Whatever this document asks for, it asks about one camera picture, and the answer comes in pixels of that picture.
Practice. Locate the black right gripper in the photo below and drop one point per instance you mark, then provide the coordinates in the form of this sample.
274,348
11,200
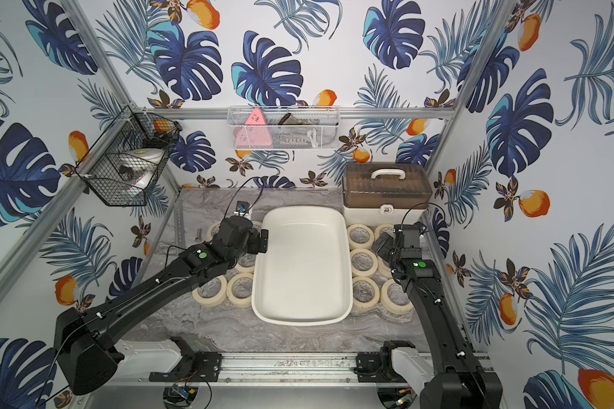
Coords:
384,251

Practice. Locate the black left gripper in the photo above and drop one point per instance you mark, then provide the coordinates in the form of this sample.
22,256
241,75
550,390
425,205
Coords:
258,240

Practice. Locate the cream tape roll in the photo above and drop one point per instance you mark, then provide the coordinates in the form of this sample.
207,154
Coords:
364,263
384,268
366,294
212,294
385,228
239,290
212,231
360,236
246,265
394,299

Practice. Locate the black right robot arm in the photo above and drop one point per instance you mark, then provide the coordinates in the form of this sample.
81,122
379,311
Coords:
453,376

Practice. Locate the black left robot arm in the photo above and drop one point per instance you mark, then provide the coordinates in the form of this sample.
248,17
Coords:
85,343

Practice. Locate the brown lidded storage case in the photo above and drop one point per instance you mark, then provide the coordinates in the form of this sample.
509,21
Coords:
384,193

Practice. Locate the white plastic storage tray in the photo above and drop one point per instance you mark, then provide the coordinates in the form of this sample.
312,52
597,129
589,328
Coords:
304,279

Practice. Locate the pink triangle in basket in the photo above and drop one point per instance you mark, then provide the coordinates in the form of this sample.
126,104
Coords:
254,134

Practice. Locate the white object in black basket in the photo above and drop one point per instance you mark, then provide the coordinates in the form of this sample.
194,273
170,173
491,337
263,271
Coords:
137,168

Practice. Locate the perforated metal DIN rail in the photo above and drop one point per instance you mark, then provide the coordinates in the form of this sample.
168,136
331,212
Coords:
178,216

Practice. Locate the white mesh wall basket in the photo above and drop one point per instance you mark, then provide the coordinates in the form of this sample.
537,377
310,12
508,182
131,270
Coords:
293,128

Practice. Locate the black wire basket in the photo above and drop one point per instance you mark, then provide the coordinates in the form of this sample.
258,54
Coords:
129,130

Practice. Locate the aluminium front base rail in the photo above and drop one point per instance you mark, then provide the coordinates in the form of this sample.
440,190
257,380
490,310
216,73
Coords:
241,371

